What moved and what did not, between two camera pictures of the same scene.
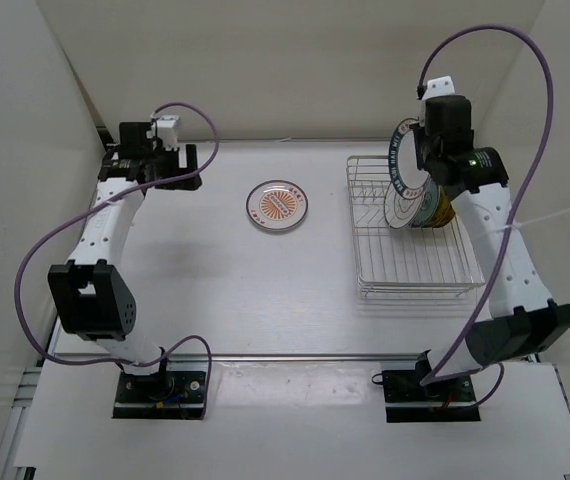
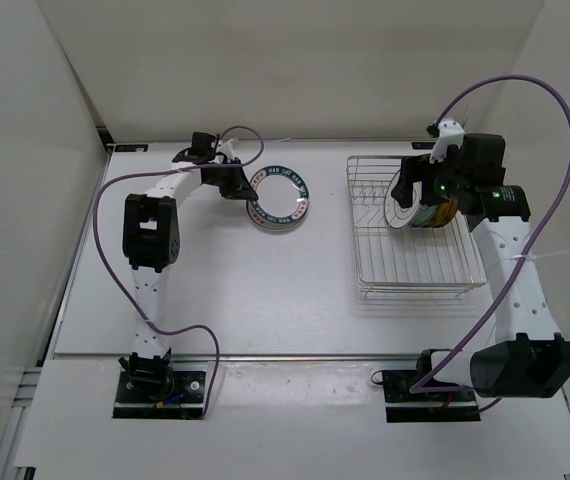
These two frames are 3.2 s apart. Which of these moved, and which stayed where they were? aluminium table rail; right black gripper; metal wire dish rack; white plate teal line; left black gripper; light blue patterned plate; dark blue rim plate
Moved: left black gripper; right black gripper; dark blue rim plate
Stayed: metal wire dish rack; aluminium table rail; white plate teal line; light blue patterned plate
